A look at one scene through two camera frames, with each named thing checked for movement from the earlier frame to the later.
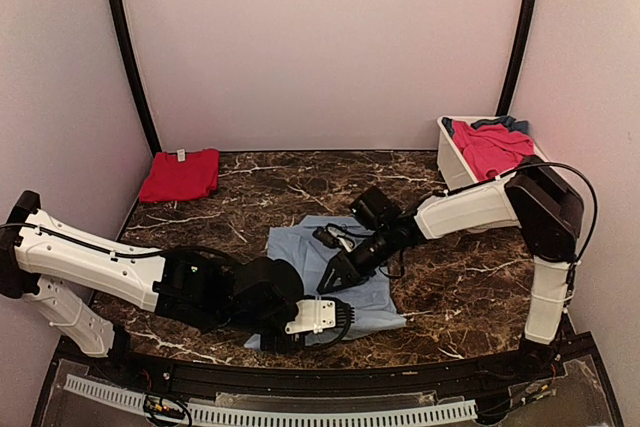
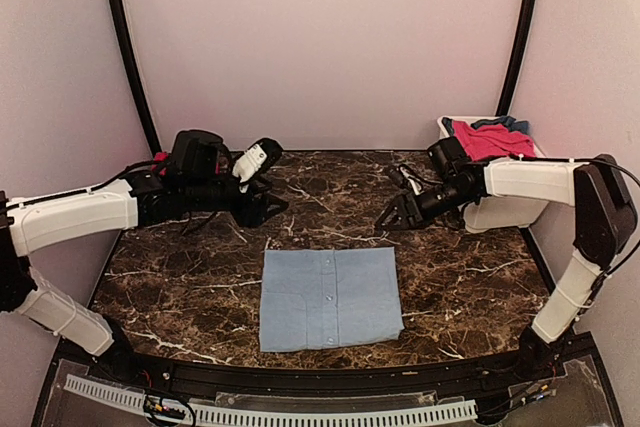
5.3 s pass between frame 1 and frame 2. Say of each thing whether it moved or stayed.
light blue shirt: moved
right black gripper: moved
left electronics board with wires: stayed
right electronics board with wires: stayed
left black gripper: moved
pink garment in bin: stayed
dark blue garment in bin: stayed
